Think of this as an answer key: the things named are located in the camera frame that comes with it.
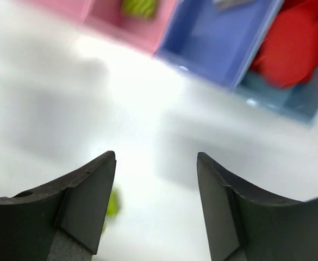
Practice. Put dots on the dark blue container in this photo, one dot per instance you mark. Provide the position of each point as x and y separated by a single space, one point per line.
216 44

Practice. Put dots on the light blue container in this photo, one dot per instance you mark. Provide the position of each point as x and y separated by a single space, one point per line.
299 102

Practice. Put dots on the beige lego brick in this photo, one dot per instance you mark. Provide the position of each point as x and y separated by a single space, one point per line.
227 4

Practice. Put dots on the green square lego brick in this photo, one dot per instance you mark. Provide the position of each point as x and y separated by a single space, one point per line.
113 208

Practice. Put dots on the large pink container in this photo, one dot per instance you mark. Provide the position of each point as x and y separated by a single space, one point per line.
75 9

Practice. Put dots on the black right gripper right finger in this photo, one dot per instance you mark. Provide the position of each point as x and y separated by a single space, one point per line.
246 222

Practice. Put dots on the narrow pink container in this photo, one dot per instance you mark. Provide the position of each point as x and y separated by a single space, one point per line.
143 34

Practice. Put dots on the small green lego brick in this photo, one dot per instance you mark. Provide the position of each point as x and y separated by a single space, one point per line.
144 9

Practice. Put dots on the red lego cluster with face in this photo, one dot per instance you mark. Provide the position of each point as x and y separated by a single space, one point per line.
289 53

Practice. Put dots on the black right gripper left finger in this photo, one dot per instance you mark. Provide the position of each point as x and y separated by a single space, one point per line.
59 220

